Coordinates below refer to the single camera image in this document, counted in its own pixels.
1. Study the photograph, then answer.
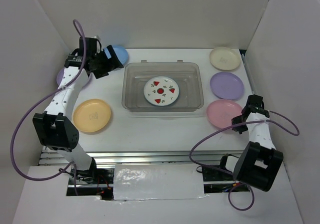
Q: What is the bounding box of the pink plastic plate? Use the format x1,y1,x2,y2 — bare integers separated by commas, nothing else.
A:
206,99,242,129

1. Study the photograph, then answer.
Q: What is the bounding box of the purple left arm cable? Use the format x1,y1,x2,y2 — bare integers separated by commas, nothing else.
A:
11,19,88,196

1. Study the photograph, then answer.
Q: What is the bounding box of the orange plastic plate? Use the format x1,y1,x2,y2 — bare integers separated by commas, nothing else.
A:
72,99,112,133

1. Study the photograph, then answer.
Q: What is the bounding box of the clear plastic bin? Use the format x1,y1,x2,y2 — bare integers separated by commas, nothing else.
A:
122,62,204,113

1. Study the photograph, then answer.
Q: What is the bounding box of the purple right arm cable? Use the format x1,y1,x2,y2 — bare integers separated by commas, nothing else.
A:
189,110,300,211

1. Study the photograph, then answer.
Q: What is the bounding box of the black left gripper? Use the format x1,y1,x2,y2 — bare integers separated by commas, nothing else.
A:
92,45,124,79

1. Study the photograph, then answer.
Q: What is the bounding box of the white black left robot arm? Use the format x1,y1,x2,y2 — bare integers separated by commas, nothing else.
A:
32,38,129,183

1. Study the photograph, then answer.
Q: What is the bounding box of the aluminium frame rail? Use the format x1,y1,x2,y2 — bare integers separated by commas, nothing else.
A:
38,150,242,165

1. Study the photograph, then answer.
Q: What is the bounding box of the purple plate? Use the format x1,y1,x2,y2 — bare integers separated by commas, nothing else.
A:
56,67,90,87
209,72,245,100

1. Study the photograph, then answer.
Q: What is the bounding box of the white taped cover sheet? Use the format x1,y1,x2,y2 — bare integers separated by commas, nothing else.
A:
113,163,205,200

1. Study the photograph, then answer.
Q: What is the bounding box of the cream plastic plate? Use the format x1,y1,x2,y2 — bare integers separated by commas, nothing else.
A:
209,47,241,71

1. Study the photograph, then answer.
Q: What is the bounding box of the blue plastic plate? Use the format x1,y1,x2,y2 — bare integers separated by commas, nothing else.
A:
112,45,129,65

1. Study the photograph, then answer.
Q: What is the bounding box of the white strawberry pattern plate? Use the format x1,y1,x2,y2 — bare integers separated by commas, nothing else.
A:
143,76,180,106

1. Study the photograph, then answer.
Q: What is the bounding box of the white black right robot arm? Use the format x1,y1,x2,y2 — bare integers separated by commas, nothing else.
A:
217,95,284,192

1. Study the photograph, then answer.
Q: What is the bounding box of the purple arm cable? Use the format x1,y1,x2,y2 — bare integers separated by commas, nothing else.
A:
11,19,88,196
189,110,300,211

